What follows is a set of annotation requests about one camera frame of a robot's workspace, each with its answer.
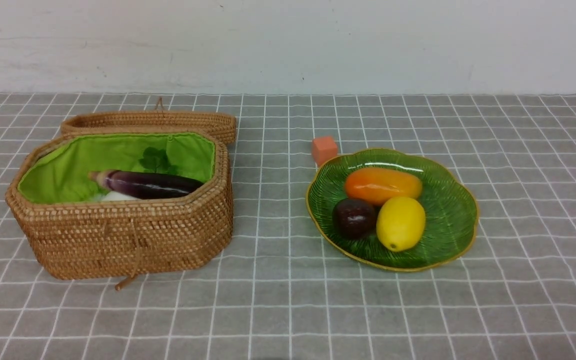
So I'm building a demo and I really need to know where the dark red plum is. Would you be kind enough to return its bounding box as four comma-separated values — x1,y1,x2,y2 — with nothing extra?
332,198,378,240

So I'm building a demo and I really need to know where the orange mango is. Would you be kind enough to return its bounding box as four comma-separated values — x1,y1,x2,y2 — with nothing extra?
343,166,423,207

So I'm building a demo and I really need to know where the yellow lemon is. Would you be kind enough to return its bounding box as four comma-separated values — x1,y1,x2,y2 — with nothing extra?
375,196,426,253

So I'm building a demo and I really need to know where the white radish with green leaves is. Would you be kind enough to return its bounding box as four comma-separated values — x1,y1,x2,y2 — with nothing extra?
99,146,179,203

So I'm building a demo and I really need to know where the purple eggplant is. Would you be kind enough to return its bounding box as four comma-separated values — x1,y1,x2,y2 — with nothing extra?
87,170,204,199

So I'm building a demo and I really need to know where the small orange cube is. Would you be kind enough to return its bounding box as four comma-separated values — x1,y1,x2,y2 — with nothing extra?
311,136,339,167

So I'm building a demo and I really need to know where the woven rattan basket lid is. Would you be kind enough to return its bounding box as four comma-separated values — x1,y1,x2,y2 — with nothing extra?
61,97,237,145

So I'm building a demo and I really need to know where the green leaf-shaped glass plate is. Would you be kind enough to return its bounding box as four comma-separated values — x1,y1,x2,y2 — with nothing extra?
305,148,479,272

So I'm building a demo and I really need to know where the woven rattan basket green lining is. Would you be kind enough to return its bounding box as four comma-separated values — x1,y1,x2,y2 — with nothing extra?
6,130,235,292

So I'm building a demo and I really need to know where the grey checked tablecloth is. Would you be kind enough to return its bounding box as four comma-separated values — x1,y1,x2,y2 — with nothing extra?
0,93,576,360

